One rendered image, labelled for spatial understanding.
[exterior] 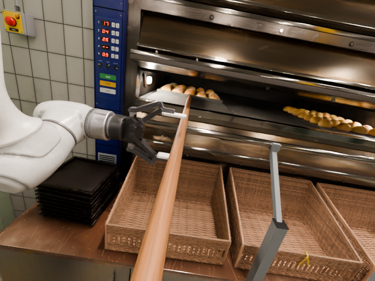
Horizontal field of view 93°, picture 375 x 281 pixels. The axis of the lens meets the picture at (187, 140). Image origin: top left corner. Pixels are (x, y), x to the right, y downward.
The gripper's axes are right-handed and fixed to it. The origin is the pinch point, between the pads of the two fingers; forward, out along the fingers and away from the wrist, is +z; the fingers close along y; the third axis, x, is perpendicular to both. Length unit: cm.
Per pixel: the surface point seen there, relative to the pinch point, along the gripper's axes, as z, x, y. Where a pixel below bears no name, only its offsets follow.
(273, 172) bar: 38.3, -11.4, 11.9
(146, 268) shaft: 0.1, 39.3, -1.1
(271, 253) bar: 39, 4, 36
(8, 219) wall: -121, -50, 109
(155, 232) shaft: 0.0, 35.2, -1.1
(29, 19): -86, -52, -30
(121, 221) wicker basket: -24, -21, 60
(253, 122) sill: 42, -56, 3
